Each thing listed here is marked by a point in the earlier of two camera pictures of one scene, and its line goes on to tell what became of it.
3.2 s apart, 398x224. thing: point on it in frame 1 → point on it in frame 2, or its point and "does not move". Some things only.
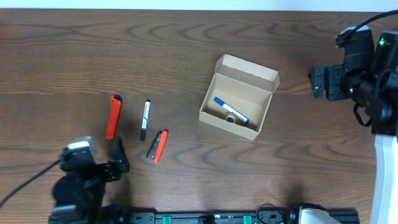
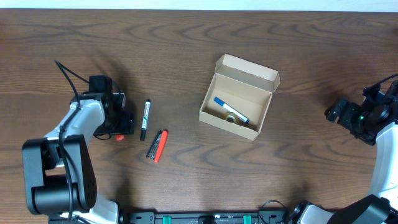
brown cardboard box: (239, 96) does not move
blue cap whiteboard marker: (231, 110) does not move
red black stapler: (157, 145) does not move
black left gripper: (111, 168) → (127, 124)
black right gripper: (321, 81) → (351, 109)
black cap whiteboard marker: (148, 102) does not move
